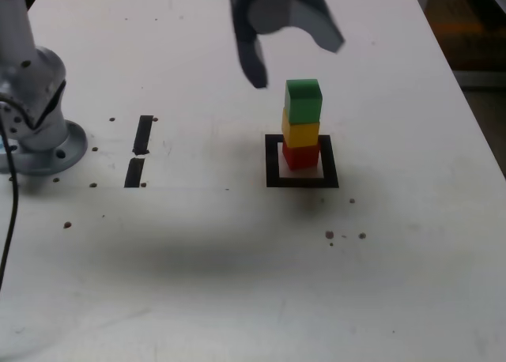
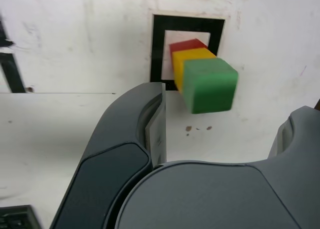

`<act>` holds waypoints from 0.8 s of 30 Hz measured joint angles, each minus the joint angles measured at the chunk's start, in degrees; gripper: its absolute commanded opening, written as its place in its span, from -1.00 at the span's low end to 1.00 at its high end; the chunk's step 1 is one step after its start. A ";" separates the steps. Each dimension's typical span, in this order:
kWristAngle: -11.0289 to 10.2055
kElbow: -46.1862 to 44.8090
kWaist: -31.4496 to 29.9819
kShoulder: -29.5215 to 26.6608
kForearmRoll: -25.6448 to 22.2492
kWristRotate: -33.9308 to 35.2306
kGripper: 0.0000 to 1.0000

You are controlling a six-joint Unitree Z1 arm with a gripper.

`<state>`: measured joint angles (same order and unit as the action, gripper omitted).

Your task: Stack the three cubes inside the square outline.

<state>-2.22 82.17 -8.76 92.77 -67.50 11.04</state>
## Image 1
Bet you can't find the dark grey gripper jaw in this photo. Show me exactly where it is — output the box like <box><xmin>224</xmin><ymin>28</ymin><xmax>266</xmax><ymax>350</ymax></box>
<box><xmin>226</xmin><ymin>0</ymin><xmax>270</xmax><ymax>90</ymax></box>

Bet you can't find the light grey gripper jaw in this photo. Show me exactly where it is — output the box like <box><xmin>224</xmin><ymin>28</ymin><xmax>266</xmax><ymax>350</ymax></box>
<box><xmin>246</xmin><ymin>0</ymin><xmax>346</xmax><ymax>55</ymax></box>

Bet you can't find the green cube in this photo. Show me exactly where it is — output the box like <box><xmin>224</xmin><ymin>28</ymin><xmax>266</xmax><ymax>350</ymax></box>
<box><xmin>283</xmin><ymin>78</ymin><xmax>323</xmax><ymax>125</ymax></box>

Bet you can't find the yellow cube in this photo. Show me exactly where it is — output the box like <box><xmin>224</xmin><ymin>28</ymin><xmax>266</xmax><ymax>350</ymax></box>
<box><xmin>281</xmin><ymin>108</ymin><xmax>320</xmax><ymax>149</ymax></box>

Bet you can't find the red cube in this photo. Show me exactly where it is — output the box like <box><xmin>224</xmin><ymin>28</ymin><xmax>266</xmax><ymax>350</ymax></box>
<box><xmin>281</xmin><ymin>142</ymin><xmax>320</xmax><ymax>171</ymax></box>

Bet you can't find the black tape square outline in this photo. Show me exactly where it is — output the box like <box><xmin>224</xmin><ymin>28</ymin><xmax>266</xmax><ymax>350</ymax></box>
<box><xmin>264</xmin><ymin>134</ymin><xmax>340</xmax><ymax>189</ymax></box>

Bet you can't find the black tape strip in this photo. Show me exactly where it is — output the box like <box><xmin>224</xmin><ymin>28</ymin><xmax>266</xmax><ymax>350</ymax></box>
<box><xmin>123</xmin><ymin>115</ymin><xmax>154</xmax><ymax>189</ymax></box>

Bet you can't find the grey metal bar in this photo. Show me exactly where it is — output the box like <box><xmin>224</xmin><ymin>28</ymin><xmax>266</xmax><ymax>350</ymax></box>
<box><xmin>454</xmin><ymin>70</ymin><xmax>506</xmax><ymax>89</ymax></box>

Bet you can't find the black cable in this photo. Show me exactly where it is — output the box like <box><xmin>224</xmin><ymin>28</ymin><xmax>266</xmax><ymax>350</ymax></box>
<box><xmin>0</xmin><ymin>92</ymin><xmax>20</xmax><ymax>292</ymax></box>

